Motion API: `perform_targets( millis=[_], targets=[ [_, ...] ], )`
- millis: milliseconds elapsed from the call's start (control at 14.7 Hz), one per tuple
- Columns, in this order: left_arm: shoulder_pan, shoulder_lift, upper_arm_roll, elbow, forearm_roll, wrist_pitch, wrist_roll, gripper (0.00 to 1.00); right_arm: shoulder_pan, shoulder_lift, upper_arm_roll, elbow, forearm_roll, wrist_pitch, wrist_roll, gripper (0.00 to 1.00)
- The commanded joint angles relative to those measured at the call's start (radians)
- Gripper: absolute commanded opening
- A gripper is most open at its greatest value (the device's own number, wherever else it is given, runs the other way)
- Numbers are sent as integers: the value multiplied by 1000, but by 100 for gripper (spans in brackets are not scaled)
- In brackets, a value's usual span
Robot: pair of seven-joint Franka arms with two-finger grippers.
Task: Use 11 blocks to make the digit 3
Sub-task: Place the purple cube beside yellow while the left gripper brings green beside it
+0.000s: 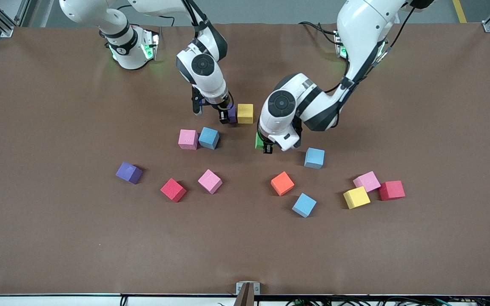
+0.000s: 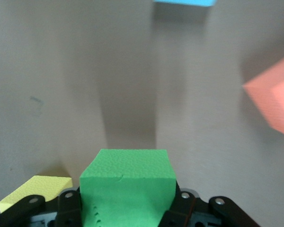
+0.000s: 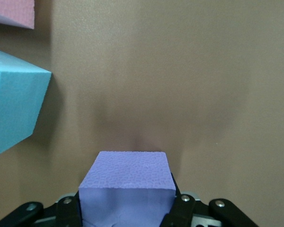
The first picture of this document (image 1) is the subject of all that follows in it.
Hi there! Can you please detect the orange foam cube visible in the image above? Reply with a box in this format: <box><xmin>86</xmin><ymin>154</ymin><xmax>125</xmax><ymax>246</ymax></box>
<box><xmin>271</xmin><ymin>171</ymin><xmax>295</xmax><ymax>197</ymax></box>

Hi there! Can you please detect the grey metal bracket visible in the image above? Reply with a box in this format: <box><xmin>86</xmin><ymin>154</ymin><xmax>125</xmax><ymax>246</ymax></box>
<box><xmin>236</xmin><ymin>281</ymin><xmax>261</xmax><ymax>296</ymax></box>

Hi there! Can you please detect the yellow floor tape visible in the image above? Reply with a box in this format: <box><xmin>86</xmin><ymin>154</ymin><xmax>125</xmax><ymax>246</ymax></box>
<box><xmin>453</xmin><ymin>0</ymin><xmax>468</xmax><ymax>24</ymax></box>

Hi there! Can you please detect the black left base cable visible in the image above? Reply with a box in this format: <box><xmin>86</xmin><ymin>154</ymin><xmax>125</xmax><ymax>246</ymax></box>
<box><xmin>299</xmin><ymin>21</ymin><xmax>341</xmax><ymax>45</ymax></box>

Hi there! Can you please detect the yellow foam cube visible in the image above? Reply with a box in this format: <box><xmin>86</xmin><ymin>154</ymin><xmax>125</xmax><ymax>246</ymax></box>
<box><xmin>237</xmin><ymin>103</ymin><xmax>254</xmax><ymax>125</ymax></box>
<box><xmin>343</xmin><ymin>186</ymin><xmax>371</xmax><ymax>210</ymax></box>

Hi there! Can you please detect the dark camera mount pole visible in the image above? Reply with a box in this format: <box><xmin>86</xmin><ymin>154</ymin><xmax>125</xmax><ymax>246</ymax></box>
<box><xmin>233</xmin><ymin>283</ymin><xmax>256</xmax><ymax>306</ymax></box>

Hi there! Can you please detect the red foam cube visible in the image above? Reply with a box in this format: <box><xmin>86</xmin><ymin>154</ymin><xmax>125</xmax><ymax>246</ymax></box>
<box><xmin>379</xmin><ymin>180</ymin><xmax>406</xmax><ymax>201</ymax></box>
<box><xmin>160</xmin><ymin>178</ymin><xmax>187</xmax><ymax>203</ymax></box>

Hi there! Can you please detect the light blue foam cube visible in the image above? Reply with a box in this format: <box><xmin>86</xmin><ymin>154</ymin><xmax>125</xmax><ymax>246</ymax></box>
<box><xmin>304</xmin><ymin>147</ymin><xmax>325</xmax><ymax>170</ymax></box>
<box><xmin>292</xmin><ymin>193</ymin><xmax>317</xmax><ymax>218</ymax></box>
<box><xmin>198</xmin><ymin>127</ymin><xmax>220</xmax><ymax>150</ymax></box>

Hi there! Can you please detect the pink foam cube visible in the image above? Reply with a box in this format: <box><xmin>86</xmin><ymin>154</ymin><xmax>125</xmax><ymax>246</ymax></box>
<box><xmin>178</xmin><ymin>129</ymin><xmax>199</xmax><ymax>150</ymax></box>
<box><xmin>197</xmin><ymin>169</ymin><xmax>223</xmax><ymax>195</ymax></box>
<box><xmin>353</xmin><ymin>171</ymin><xmax>382</xmax><ymax>193</ymax></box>

